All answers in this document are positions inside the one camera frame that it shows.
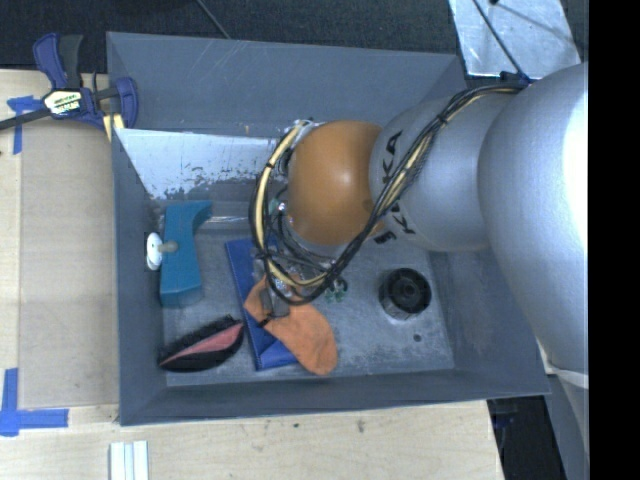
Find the orange cloth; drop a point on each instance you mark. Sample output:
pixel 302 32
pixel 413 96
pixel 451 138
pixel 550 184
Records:
pixel 312 338

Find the blue flat pouch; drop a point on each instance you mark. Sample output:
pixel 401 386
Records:
pixel 272 350

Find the black and pink brush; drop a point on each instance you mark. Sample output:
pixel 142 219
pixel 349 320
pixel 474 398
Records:
pixel 200 350

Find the teal angled block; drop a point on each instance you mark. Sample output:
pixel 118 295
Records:
pixel 180 253

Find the black round cap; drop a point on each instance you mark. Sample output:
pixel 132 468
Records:
pixel 405 292

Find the white knob with beige stem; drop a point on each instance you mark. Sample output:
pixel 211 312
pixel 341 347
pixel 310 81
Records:
pixel 153 251

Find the pale wood flat board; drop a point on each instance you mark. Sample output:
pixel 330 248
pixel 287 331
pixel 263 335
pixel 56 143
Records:
pixel 65 268

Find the grey metal bin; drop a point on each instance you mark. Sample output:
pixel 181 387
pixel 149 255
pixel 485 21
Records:
pixel 210 83

